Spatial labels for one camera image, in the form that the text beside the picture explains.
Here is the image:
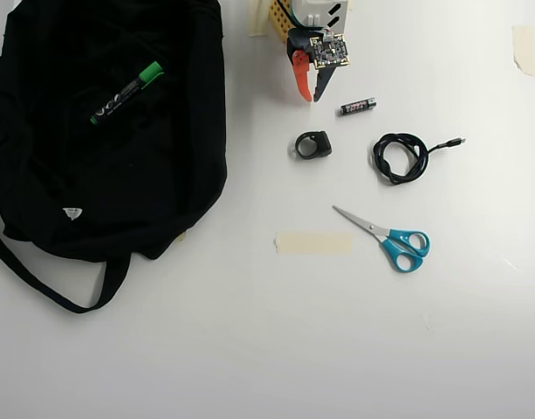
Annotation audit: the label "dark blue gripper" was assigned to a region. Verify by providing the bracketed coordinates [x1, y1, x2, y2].
[285, 26, 338, 103]

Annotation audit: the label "green marker with black barrel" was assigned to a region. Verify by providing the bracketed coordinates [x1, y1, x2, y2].
[89, 60, 165, 126]

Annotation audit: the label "yellow perforated robot base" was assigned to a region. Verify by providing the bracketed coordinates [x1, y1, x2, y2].
[266, 0, 297, 45]

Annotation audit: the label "black fabric bag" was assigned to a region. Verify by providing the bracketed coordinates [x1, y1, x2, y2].
[0, 0, 229, 314]

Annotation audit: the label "black AA battery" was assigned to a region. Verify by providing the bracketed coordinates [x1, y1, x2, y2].
[338, 97, 377, 118]

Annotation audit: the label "long beige masking tape strip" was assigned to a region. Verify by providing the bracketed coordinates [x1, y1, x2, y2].
[273, 230, 353, 257]

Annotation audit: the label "torn beige masking tape strip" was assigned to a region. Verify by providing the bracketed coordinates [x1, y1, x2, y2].
[511, 24, 535, 79]

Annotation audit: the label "bare camera circuit board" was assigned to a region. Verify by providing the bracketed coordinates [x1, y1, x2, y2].
[308, 31, 352, 71]

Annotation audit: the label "black plastic ring clip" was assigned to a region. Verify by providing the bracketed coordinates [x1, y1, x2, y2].
[293, 130, 333, 161]

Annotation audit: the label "thin black camera cable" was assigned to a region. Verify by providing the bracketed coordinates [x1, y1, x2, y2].
[275, 0, 325, 34]

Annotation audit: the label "coiled black USB cable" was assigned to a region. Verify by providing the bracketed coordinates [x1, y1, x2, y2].
[371, 133, 468, 187]

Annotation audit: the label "blue-handled scissors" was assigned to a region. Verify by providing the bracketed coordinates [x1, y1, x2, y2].
[332, 204, 431, 274]

